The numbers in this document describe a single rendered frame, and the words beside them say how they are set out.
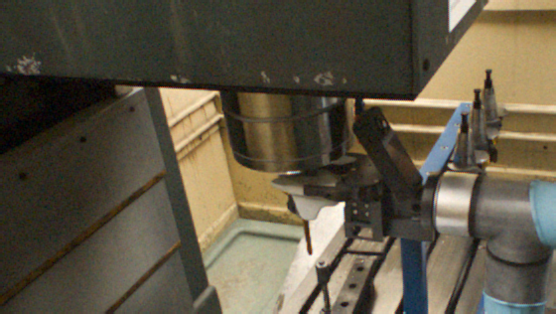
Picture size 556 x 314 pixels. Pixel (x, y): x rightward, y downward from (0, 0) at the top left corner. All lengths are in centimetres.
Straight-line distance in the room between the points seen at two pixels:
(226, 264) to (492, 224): 152
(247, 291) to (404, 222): 128
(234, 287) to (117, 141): 96
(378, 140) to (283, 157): 11
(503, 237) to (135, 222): 74
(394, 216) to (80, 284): 60
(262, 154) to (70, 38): 24
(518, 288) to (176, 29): 48
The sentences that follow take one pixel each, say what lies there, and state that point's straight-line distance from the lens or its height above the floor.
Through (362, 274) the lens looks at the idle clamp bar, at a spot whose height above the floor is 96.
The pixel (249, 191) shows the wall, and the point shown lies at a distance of 228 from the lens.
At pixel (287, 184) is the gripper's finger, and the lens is 81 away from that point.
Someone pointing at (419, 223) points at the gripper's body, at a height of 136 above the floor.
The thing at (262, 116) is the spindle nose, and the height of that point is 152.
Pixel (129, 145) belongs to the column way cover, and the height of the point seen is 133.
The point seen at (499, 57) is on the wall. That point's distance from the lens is 178.
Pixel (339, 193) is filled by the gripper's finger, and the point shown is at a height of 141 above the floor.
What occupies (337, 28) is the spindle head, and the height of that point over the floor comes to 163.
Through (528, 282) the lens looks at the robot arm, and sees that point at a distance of 80.
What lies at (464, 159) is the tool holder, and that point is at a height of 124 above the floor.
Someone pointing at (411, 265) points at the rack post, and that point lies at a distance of 116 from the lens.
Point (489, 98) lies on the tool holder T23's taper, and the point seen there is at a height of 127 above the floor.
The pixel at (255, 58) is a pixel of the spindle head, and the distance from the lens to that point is 65.
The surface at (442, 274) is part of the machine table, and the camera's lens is 148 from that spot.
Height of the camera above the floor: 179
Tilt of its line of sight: 31 degrees down
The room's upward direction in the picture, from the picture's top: 7 degrees counter-clockwise
